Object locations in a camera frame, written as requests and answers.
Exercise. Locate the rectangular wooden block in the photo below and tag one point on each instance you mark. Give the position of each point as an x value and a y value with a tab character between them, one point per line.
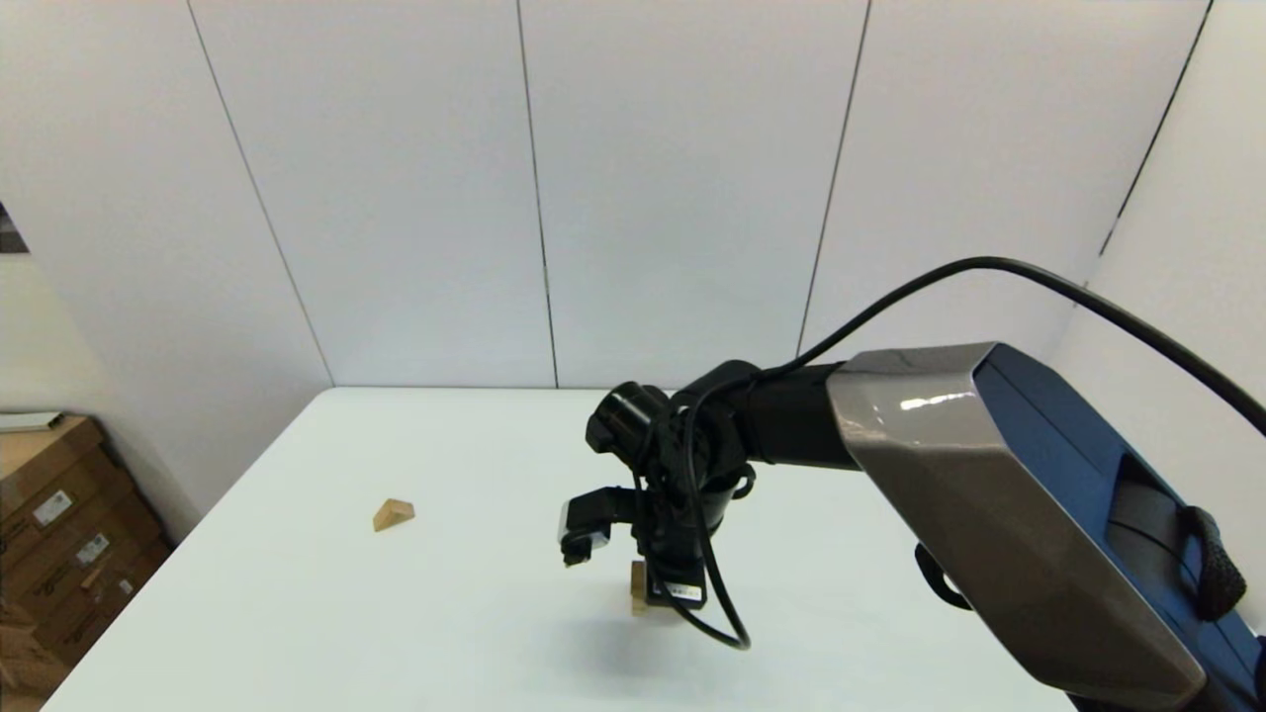
639	576

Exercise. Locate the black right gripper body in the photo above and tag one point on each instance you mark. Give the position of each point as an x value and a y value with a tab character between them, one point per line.
682	534

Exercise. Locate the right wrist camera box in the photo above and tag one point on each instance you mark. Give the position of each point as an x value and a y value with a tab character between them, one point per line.
584	529

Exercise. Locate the white flat object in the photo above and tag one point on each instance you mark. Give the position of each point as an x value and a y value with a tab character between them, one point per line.
30	423

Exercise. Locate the dark wall fixture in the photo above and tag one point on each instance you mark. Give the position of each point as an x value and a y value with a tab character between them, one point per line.
10	235

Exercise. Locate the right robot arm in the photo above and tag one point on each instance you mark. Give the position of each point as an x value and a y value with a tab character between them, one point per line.
989	475

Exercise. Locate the triangular wooden block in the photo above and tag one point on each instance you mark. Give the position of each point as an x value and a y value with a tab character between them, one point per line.
393	515

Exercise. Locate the brown cardboard box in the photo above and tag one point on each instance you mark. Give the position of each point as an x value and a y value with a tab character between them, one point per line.
109	608
25	653
59	485
69	564

